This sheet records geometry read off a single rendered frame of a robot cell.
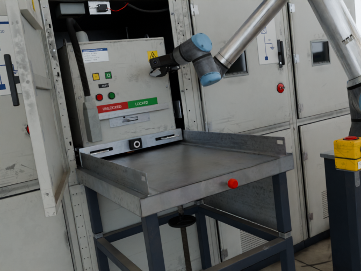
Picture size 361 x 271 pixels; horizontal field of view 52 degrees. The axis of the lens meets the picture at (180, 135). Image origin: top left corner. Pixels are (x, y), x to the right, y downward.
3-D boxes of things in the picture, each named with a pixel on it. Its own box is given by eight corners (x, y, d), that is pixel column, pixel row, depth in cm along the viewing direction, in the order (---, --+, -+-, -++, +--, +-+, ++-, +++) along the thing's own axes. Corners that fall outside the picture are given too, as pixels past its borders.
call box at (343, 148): (372, 167, 122) (369, 136, 121) (356, 172, 119) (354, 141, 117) (349, 164, 129) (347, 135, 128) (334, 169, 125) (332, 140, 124)
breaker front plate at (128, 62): (177, 132, 193) (164, 37, 187) (85, 150, 170) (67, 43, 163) (175, 132, 194) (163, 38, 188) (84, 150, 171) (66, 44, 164)
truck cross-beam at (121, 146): (182, 139, 195) (181, 128, 194) (81, 162, 169) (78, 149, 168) (178, 138, 199) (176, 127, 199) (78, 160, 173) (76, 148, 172)
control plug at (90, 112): (103, 140, 163) (96, 100, 161) (92, 142, 161) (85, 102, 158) (97, 139, 170) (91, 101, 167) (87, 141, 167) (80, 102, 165)
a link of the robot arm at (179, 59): (182, 62, 164) (175, 42, 164) (175, 66, 167) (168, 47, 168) (196, 61, 170) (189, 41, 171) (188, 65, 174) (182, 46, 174)
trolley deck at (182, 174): (294, 169, 137) (293, 152, 136) (142, 218, 106) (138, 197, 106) (194, 152, 195) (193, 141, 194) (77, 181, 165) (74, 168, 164)
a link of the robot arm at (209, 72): (224, 79, 168) (214, 54, 168) (220, 79, 157) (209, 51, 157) (206, 87, 171) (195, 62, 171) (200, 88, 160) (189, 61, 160)
